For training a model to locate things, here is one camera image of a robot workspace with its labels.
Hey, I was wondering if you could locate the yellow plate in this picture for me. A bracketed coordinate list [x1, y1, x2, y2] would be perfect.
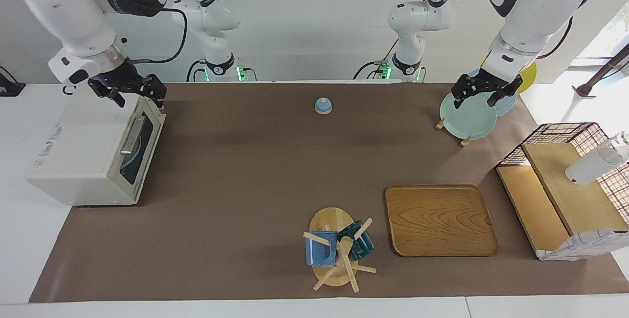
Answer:
[516, 60, 538, 94]

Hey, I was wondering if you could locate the black clamp device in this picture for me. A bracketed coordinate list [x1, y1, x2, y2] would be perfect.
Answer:
[0, 66, 26, 97]

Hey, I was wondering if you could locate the brown table mat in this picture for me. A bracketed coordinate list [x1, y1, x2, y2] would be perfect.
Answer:
[29, 82, 629, 304]

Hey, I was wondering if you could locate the white patterned cloth liner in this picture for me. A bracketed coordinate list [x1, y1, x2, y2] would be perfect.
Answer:
[537, 229, 629, 262]

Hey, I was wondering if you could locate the glass toaster oven door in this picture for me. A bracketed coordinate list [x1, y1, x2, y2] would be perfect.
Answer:
[109, 98, 167, 205]

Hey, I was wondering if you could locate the white cylindrical bottle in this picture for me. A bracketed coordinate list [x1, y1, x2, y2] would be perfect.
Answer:
[565, 131, 629, 186]

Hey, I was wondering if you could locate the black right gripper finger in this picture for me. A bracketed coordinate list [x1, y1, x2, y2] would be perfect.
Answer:
[143, 74, 168, 109]
[88, 82, 127, 108]

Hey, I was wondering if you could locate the black wire basket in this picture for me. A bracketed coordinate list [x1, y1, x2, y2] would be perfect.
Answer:
[495, 122, 629, 220]

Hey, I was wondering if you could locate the brown wooden tray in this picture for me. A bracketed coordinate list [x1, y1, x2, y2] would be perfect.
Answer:
[385, 184, 501, 258]

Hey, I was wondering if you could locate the wooden mug tree stand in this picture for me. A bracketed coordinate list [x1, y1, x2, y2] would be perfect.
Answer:
[303, 207, 377, 293]

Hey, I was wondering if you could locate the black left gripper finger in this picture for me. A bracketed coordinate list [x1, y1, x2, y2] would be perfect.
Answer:
[451, 87, 470, 109]
[487, 89, 516, 108]

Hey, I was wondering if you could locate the light blue round plate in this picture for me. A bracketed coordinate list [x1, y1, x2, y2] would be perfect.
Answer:
[121, 131, 143, 171]

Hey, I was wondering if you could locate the beige toaster oven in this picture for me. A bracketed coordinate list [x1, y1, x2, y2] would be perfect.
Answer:
[26, 80, 167, 207]

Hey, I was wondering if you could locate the wooden plate rack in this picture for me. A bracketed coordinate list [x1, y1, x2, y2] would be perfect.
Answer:
[435, 116, 472, 148]

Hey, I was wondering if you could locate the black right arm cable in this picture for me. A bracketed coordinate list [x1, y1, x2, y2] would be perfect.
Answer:
[130, 7, 188, 64]

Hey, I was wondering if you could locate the blue mug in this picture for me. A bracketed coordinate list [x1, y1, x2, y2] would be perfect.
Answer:
[305, 230, 340, 266]

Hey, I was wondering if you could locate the pale green plate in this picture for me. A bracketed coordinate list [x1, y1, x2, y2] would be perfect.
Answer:
[439, 91, 498, 140]

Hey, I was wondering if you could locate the pale blue racked plate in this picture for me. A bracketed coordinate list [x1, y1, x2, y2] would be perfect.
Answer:
[467, 67, 518, 117]

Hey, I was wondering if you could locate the dark metal pole stand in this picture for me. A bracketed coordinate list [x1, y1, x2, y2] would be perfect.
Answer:
[572, 43, 629, 98]

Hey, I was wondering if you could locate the wooden shelf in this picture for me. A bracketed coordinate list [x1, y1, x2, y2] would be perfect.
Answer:
[495, 142, 629, 260]

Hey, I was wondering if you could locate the dark green mug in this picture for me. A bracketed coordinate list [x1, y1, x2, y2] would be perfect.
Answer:
[337, 220, 375, 261]

